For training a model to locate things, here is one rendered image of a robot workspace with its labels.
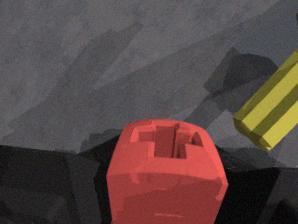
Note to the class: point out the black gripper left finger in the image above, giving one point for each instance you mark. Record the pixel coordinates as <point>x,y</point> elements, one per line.
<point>80,179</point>

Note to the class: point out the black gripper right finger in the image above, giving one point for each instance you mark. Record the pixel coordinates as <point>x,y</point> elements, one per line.
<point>253,194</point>

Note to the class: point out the yellow square bar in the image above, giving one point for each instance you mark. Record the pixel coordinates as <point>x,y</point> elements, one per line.
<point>271,45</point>

